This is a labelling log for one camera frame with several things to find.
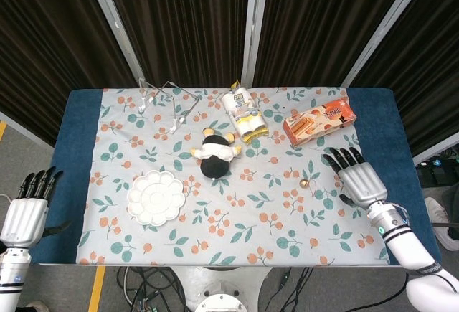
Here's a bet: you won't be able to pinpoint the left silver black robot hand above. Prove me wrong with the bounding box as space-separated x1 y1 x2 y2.
0 166 72 248

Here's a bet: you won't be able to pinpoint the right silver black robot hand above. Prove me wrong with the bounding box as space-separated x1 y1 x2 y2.
321 146 389 209

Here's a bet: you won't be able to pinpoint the small gold ball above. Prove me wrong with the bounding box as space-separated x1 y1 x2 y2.
299 178 318 197

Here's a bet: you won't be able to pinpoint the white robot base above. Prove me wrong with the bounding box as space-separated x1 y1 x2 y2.
171 265 273 312

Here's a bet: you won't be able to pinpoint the orange biscuit box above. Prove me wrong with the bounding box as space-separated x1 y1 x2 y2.
282 97 358 148

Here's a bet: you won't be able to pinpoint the white sneaker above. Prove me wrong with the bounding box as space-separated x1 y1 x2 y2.
425 197 459 252

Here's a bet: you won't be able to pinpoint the grey shoe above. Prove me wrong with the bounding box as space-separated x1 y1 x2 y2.
27 299 55 312

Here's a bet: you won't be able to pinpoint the blue table cover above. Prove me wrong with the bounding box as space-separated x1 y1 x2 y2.
30 88 442 266

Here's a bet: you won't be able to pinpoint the dark pleated partition panel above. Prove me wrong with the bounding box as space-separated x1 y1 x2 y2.
344 0 459 159
243 0 427 89
0 0 144 148
82 0 270 89

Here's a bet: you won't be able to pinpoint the white flower-shaped paint palette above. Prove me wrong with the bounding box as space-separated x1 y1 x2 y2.
127 169 186 227

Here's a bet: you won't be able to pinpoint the floral fruit print tablecloth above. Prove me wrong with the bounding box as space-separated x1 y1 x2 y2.
75 87 391 267

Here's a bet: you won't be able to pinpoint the white yellow packaged rolls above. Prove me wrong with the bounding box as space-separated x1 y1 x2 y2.
220 80 269 144

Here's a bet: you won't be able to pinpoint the black and white plush toy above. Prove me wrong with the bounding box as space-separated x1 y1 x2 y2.
189 128 244 180

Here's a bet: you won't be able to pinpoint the black floor cable bundle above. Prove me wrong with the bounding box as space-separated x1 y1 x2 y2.
116 265 180 312
267 265 326 312

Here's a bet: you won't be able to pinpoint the metal wire book stand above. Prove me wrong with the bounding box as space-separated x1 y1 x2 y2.
137 77 200 134

